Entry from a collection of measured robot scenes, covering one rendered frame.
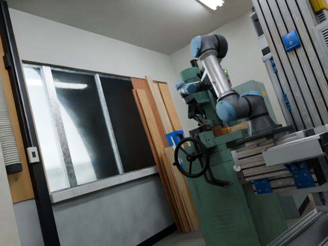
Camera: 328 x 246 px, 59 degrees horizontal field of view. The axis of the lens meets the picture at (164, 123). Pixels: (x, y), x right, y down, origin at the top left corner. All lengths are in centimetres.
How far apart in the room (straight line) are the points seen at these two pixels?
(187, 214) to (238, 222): 155
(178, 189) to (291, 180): 223
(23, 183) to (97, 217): 83
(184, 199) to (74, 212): 139
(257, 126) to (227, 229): 95
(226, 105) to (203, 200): 100
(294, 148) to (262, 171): 30
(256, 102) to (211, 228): 111
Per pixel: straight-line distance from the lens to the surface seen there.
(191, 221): 372
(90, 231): 303
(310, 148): 137
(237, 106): 155
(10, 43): 304
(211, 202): 228
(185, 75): 239
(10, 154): 250
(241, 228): 223
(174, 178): 368
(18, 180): 269
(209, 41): 172
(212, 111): 245
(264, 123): 161
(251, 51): 472
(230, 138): 211
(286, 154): 141
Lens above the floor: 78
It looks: 9 degrees up
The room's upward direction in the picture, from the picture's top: 16 degrees counter-clockwise
